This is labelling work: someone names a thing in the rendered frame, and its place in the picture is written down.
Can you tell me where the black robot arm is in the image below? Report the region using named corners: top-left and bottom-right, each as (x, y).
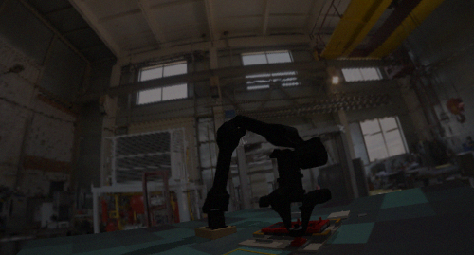
top-left (202, 115), bottom-right (328, 229)

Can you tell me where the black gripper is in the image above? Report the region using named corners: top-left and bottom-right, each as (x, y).
top-left (258, 171), bottom-right (332, 231)

